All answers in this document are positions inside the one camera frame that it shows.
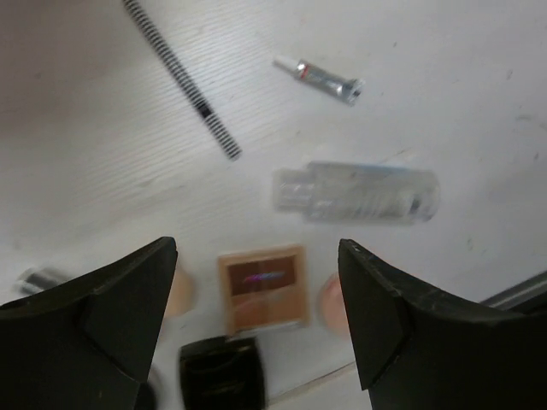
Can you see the foundation bottle with pump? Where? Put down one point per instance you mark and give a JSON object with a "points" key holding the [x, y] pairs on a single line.
{"points": [[34, 281]]}

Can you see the striped thin pencil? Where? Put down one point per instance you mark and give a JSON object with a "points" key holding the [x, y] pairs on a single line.
{"points": [[182, 78]]}

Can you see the beige makeup sponge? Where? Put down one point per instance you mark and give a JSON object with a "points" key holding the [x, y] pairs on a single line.
{"points": [[182, 295]]}

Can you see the pink eyeshadow palette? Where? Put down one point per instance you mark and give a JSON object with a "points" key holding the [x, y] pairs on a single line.
{"points": [[264, 289]]}

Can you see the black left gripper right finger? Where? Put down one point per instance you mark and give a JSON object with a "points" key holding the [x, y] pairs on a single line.
{"points": [[420, 347]]}

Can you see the square black gold compact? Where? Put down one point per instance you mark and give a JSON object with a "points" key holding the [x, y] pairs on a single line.
{"points": [[222, 373]]}

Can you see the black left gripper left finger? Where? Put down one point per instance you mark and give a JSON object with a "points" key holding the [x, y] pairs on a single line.
{"points": [[87, 343]]}

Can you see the silver tube with red print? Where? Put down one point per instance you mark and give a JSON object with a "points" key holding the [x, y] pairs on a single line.
{"points": [[345, 90]]}

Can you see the round pink powder puff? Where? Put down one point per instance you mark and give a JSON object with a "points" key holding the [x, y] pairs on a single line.
{"points": [[332, 308]]}

